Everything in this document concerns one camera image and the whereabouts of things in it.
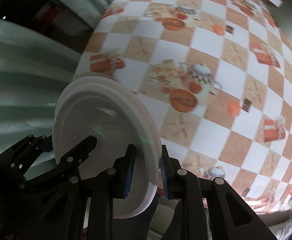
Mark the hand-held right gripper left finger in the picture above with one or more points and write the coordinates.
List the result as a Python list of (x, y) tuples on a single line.
[(129, 172)]

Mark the pale green plastic jug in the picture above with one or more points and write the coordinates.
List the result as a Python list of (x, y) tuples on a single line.
[(291, 22)]

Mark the checkered printed tablecloth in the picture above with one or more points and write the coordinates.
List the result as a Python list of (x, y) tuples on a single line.
[(211, 42)]

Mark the white foam bowl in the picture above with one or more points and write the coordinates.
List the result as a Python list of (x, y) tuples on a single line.
[(147, 125), (103, 120), (95, 76)]

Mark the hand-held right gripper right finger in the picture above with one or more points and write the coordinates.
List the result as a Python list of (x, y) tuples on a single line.
[(164, 177)]

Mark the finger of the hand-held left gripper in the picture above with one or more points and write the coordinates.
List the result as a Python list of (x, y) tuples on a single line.
[(80, 152), (28, 152)]

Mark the pale green ribbed sofa cover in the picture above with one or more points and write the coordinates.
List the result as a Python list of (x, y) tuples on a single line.
[(23, 92)]

